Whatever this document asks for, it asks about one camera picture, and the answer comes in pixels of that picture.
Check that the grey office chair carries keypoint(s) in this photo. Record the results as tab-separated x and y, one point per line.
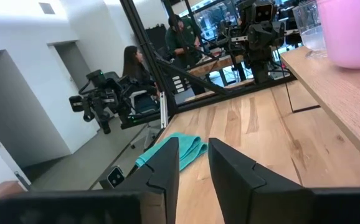
144	104

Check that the pink cup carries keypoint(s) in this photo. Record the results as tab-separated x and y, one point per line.
351	34

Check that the black robot arm with gripper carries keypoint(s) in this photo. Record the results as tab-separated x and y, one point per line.
102	96

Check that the wooden shelf with black legs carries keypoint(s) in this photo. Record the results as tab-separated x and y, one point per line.
339	90

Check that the white bracket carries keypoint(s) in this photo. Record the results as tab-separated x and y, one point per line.
163	109

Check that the wooden work table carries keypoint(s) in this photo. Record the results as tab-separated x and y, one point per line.
214	63

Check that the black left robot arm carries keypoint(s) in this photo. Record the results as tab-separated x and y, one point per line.
259	65

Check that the person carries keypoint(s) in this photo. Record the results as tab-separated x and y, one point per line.
134	70
180	40

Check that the small grey camera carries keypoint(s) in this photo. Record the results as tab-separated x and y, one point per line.
115	177

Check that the black aluminium table frame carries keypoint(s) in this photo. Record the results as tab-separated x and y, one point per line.
145	46

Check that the clear glass cup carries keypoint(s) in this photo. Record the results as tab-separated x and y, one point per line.
312	34

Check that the teal cloth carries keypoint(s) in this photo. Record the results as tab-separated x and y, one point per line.
191	146

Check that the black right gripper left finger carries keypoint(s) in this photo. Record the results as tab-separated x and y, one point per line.
164	174

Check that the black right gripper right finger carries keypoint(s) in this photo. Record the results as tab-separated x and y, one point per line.
245	193

